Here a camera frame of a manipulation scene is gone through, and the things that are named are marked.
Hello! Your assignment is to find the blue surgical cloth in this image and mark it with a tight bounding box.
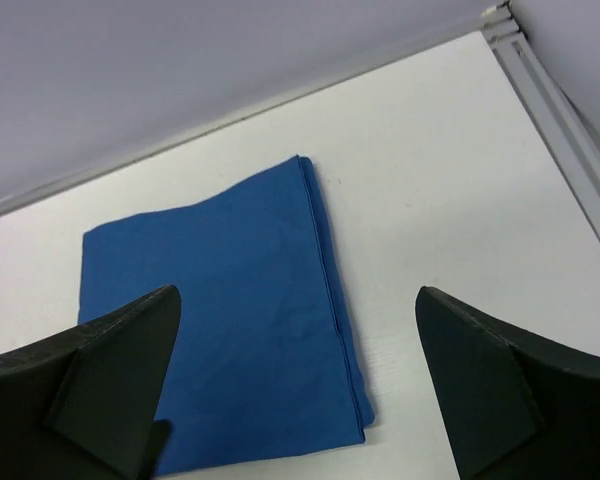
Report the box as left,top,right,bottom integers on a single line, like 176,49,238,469
78,156,375,475

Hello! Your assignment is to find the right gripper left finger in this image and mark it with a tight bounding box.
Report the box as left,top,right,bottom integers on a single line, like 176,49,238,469
0,286,181,479

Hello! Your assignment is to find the right aluminium frame rail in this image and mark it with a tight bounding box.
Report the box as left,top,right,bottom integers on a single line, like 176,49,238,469
481,1,600,242

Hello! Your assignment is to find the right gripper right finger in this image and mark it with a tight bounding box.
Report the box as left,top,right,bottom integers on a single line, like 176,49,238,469
415,287,600,479

